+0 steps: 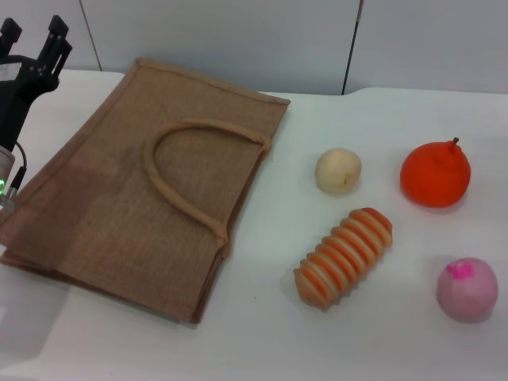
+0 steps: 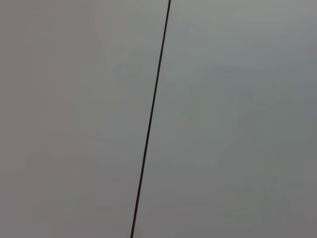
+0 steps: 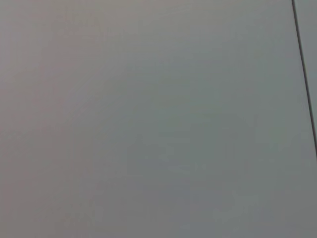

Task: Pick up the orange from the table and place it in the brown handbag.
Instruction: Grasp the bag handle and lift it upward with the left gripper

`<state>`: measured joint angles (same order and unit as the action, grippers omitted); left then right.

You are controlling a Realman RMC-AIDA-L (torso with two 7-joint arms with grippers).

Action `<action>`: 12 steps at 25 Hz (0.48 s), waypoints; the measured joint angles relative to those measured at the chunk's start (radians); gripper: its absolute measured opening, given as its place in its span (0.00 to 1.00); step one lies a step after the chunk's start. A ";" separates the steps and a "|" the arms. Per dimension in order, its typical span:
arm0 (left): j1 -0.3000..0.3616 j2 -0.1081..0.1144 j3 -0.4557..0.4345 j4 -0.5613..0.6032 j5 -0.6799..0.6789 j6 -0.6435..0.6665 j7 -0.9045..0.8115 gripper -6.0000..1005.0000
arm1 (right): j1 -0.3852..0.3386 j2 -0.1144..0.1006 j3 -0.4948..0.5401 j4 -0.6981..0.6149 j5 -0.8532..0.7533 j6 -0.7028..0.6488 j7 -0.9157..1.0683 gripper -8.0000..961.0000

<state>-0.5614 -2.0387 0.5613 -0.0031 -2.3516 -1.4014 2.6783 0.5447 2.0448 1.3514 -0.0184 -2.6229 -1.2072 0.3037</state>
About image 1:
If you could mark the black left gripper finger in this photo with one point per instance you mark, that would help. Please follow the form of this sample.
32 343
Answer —
55 43
11 33

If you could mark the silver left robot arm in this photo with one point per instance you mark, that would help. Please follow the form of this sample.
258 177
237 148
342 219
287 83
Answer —
5 166

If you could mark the orange striped toy bread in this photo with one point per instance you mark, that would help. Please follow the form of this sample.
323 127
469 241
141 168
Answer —
345 258

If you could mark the orange toy fruit with stem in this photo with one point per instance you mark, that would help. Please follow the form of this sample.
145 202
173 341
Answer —
434 178

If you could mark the pink toy peach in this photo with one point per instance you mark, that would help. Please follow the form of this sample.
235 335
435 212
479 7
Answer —
468 293

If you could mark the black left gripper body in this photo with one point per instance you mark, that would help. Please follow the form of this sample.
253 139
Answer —
21 87

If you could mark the brown jute handbag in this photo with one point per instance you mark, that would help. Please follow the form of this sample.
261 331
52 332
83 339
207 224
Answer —
119 198

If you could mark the beige round toy fruit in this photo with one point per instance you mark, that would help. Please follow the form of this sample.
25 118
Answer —
337 171

